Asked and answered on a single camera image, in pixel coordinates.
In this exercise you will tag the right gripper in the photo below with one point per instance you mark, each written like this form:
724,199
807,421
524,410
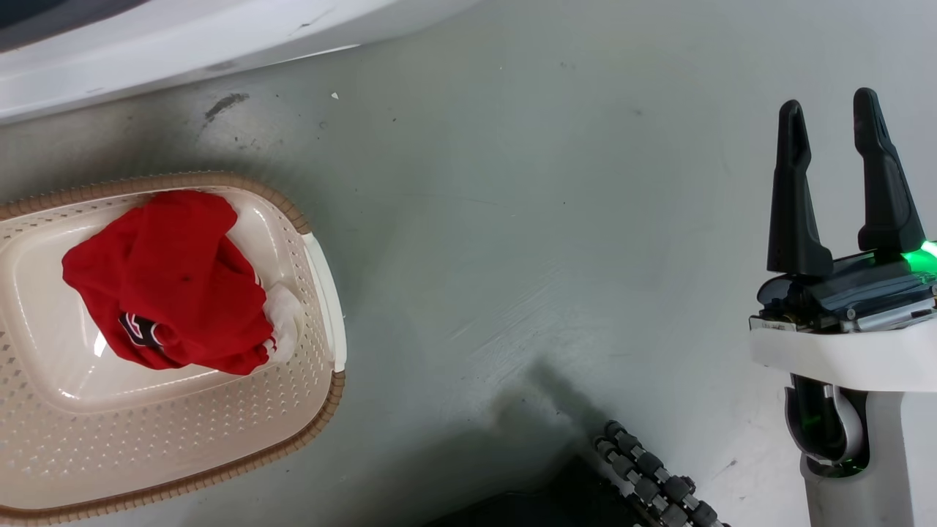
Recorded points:
849,296

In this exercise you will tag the red and white garment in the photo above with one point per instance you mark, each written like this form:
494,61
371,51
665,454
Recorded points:
176,278

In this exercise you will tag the cream plastic laundry basket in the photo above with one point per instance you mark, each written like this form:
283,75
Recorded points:
110,439

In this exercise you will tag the black roller omni wheel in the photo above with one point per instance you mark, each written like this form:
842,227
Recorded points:
651,476

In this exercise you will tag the white front-load washing machine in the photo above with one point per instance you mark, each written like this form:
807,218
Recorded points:
146,51

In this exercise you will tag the grey rubber door gasket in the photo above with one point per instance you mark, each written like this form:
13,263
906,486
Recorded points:
44,15

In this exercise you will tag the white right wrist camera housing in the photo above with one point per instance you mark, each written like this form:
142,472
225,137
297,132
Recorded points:
842,359

